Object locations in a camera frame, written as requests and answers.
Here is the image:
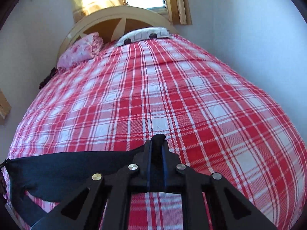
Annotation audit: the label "dark navy pants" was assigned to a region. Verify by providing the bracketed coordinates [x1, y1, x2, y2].
[6, 146, 144, 203]

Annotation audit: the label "pink floral pillow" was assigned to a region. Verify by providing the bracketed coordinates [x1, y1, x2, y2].
[57, 32, 104, 70]

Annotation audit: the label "yellow right curtain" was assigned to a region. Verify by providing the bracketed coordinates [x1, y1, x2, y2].
[165, 0, 192, 25]

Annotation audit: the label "red white plaid bedspread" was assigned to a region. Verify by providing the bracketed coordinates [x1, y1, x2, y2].
[8, 35, 306, 229]

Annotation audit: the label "black item beside bed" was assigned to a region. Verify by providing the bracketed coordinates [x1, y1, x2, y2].
[39, 67, 58, 90]

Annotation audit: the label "cream wooden headboard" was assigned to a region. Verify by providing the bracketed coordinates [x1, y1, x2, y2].
[57, 6, 178, 57]

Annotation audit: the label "white patterned pillow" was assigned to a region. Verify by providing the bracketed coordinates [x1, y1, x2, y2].
[115, 27, 173, 47]

